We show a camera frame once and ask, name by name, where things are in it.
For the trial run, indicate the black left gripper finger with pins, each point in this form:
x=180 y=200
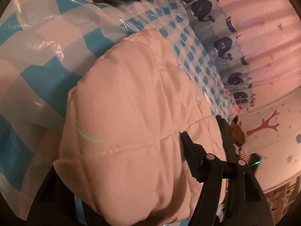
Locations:
x=231 y=195

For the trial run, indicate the brown plush toy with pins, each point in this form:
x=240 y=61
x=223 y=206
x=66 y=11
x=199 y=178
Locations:
x=238 y=135

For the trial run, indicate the white bookshelf with items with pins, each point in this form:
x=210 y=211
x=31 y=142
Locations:
x=280 y=200

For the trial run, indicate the dark black garment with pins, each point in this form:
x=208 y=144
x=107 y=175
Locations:
x=227 y=140

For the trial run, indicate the whale pattern pink curtain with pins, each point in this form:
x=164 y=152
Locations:
x=254 y=44

